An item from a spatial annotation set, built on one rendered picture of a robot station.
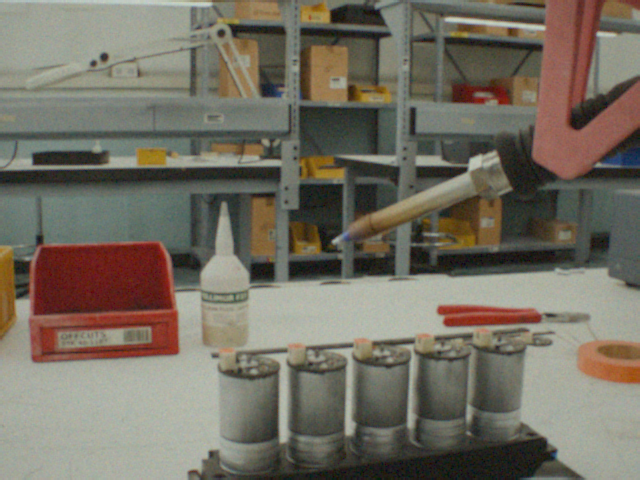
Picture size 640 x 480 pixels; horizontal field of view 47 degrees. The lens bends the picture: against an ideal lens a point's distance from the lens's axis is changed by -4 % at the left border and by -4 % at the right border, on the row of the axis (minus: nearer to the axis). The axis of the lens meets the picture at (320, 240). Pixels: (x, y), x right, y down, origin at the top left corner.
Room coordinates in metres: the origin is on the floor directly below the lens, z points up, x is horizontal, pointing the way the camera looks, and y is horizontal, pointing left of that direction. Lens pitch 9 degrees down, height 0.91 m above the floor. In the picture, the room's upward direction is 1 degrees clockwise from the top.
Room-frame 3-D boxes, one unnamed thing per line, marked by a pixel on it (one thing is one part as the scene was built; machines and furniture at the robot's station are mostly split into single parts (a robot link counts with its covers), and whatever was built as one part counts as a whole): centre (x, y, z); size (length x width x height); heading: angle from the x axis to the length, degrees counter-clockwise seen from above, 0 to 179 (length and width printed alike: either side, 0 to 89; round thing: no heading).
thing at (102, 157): (2.62, 0.88, 0.77); 0.24 x 0.16 x 0.04; 94
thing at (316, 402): (0.30, 0.00, 0.79); 0.02 x 0.02 x 0.05
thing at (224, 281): (0.52, 0.07, 0.80); 0.03 x 0.03 x 0.10
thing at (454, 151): (3.01, -0.57, 0.80); 0.15 x 0.12 x 0.10; 37
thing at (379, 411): (0.30, -0.03, 0.79); 0.02 x 0.02 x 0.05
